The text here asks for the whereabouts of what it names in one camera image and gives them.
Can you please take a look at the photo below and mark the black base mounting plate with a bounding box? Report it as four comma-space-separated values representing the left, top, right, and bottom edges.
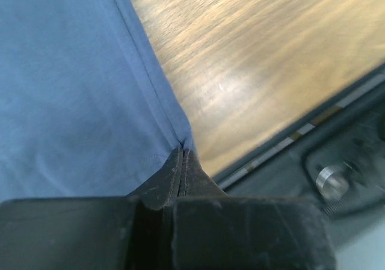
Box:
215, 71, 385, 253

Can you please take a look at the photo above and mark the blue tank top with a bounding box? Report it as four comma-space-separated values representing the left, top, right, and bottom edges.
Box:
1, 0, 195, 201

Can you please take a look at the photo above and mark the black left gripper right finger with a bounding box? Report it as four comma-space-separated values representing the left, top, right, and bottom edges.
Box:
171, 150, 336, 269

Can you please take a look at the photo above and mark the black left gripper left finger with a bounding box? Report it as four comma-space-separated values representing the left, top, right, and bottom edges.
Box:
1, 149, 183, 269

